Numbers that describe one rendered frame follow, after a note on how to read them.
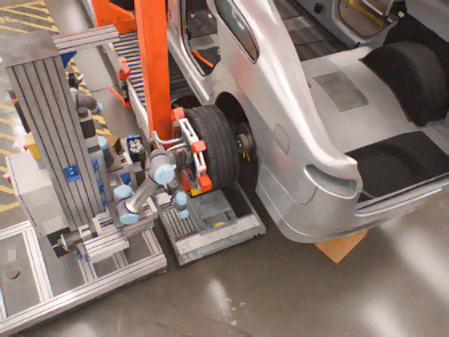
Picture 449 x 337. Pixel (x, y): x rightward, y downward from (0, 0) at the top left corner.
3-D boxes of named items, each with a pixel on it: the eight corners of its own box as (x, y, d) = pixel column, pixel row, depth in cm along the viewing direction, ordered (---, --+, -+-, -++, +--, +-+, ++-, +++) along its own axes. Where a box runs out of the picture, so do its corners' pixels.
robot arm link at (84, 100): (95, 91, 263) (101, 100, 310) (77, 92, 260) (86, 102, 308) (98, 108, 263) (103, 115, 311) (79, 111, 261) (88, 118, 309)
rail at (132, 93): (171, 167, 397) (170, 152, 380) (162, 170, 394) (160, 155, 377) (105, 33, 538) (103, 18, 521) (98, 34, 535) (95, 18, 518)
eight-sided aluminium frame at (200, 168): (204, 199, 324) (207, 153, 283) (197, 202, 322) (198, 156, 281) (180, 152, 355) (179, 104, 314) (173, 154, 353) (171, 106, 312)
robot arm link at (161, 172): (129, 209, 276) (172, 155, 251) (134, 228, 267) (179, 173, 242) (112, 207, 268) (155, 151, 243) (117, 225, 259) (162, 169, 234)
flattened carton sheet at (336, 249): (371, 229, 386) (372, 226, 383) (336, 264, 359) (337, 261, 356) (345, 209, 399) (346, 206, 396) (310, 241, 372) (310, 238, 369)
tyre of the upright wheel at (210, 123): (241, 135, 283) (204, 88, 327) (210, 144, 275) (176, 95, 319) (239, 200, 328) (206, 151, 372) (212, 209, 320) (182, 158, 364)
